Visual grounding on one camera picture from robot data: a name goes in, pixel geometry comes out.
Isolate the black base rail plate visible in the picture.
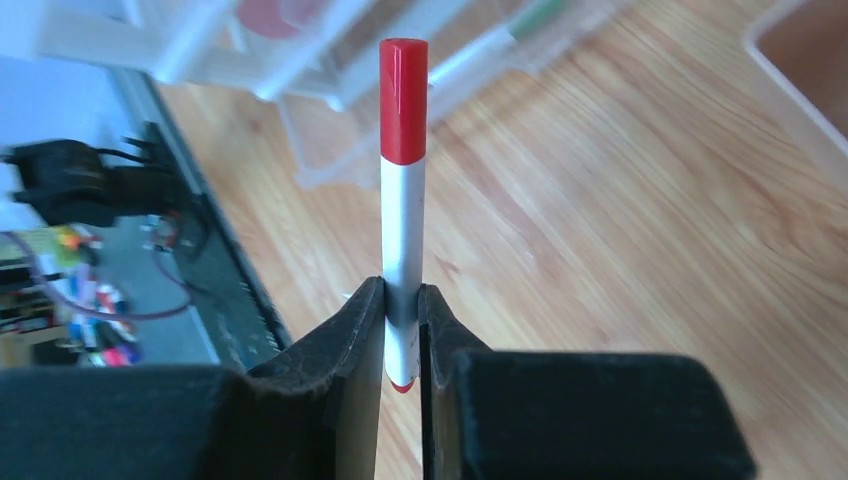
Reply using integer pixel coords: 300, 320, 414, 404
105, 66, 293, 372

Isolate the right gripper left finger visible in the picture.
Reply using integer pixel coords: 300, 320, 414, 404
1, 277, 385, 479

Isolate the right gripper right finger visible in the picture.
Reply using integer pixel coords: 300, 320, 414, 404
418, 285, 757, 479

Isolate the pink plastic file organizer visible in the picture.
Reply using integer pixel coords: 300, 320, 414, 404
742, 0, 847, 192

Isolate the white plastic drawer unit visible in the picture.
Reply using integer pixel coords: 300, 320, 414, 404
0, 0, 637, 193

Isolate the green cap white marker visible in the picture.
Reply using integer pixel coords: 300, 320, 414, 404
428, 0, 571, 93

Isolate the box of assorted markers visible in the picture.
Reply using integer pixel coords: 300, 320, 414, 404
1, 225, 143, 367

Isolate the red cap white marker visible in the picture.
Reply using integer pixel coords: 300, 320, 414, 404
379, 38, 428, 393

